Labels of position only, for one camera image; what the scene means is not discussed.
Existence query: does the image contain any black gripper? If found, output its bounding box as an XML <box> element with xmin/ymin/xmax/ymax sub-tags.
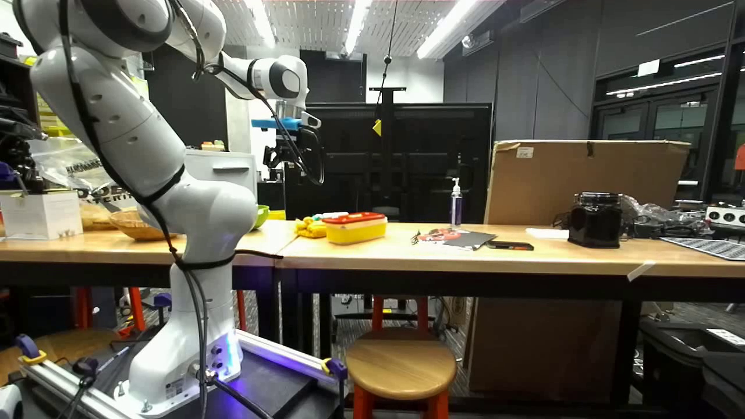
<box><xmin>266</xmin><ymin>129</ymin><xmax>325</xmax><ymax>186</ymax></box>

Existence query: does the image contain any orange container lid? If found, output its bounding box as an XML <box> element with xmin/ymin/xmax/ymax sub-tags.
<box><xmin>323</xmin><ymin>211</ymin><xmax>385</xmax><ymax>227</ymax></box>

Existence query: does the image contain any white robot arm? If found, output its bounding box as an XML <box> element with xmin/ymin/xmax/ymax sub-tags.
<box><xmin>11</xmin><ymin>0</ymin><xmax>306</xmax><ymax>418</ymax></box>

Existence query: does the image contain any green mixing bowl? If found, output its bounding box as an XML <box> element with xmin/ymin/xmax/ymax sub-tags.
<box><xmin>250</xmin><ymin>205</ymin><xmax>269</xmax><ymax>231</ymax></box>

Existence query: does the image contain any yellow rectangular bowl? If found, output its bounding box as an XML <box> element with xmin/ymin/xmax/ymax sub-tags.
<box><xmin>325</xmin><ymin>221</ymin><xmax>385</xmax><ymax>244</ymax></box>

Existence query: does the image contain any yellow knitted cloth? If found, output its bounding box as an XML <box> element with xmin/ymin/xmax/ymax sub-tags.
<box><xmin>292</xmin><ymin>216</ymin><xmax>325</xmax><ymax>239</ymax></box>

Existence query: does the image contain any large black screen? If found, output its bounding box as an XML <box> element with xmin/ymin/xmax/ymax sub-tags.
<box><xmin>283</xmin><ymin>103</ymin><xmax>491</xmax><ymax>224</ymax></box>

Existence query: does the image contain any spray bottle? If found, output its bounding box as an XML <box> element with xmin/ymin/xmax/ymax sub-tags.
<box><xmin>448</xmin><ymin>177</ymin><xmax>462</xmax><ymax>227</ymax></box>

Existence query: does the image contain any black phone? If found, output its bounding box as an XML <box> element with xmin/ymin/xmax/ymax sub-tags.
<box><xmin>487</xmin><ymin>243</ymin><xmax>532</xmax><ymax>252</ymax></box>

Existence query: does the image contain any wicker basket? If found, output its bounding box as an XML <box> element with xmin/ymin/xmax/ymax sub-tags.
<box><xmin>108</xmin><ymin>210</ymin><xmax>164</xmax><ymax>243</ymax></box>

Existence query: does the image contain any large cardboard box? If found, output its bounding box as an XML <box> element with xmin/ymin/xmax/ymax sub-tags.
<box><xmin>484</xmin><ymin>139</ymin><xmax>689</xmax><ymax>227</ymax></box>

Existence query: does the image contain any round wooden stool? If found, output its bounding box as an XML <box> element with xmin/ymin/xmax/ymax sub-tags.
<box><xmin>345</xmin><ymin>337</ymin><xmax>456</xmax><ymax>419</ymax></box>

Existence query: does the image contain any white box on table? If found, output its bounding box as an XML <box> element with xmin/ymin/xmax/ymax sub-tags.
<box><xmin>0</xmin><ymin>194</ymin><xmax>80</xmax><ymax>243</ymax></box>

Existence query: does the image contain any black device on table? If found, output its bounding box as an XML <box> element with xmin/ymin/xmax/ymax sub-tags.
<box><xmin>568</xmin><ymin>191</ymin><xmax>621</xmax><ymax>250</ymax></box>

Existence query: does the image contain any blue wrist camera box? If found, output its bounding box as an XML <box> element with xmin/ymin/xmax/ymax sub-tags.
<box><xmin>250</xmin><ymin>117</ymin><xmax>303</xmax><ymax>134</ymax></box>

